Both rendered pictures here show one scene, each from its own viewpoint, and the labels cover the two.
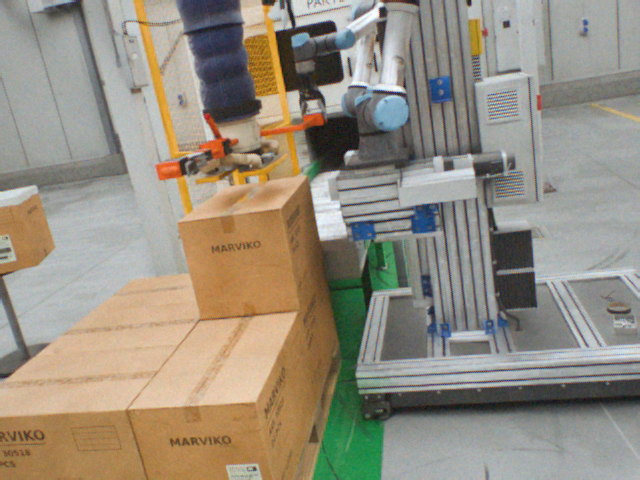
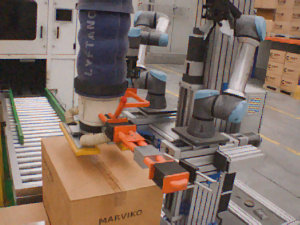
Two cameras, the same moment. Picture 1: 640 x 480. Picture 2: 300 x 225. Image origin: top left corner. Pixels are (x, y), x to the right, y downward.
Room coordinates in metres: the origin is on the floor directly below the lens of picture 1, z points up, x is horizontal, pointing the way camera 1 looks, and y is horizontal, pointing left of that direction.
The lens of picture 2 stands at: (1.30, 0.91, 1.57)
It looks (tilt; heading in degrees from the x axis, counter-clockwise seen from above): 17 degrees down; 318
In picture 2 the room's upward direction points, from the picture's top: 5 degrees clockwise
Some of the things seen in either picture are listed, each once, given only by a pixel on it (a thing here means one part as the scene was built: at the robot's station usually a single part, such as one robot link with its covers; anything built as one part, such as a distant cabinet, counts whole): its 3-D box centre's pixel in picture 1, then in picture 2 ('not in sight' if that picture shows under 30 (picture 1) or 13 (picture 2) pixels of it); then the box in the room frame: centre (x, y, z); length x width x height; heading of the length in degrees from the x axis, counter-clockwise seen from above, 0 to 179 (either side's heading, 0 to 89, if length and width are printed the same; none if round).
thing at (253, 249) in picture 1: (258, 242); (94, 194); (2.36, 0.22, 0.74); 0.60 x 0.40 x 0.40; 168
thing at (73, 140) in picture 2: (221, 167); (77, 133); (2.37, 0.30, 1.08); 0.34 x 0.10 x 0.05; 166
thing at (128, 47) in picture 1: (132, 61); not in sight; (3.67, 0.85, 1.62); 0.20 x 0.05 x 0.30; 167
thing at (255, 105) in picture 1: (232, 109); (101, 84); (2.35, 0.21, 1.30); 0.23 x 0.23 x 0.04
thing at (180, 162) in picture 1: (174, 168); (168, 175); (1.77, 0.37, 1.18); 0.08 x 0.07 x 0.05; 166
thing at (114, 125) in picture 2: (216, 148); (120, 129); (2.11, 0.27, 1.18); 0.10 x 0.08 x 0.06; 76
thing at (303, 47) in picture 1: (302, 47); (132, 37); (2.56, -0.11, 1.48); 0.09 x 0.08 x 0.11; 132
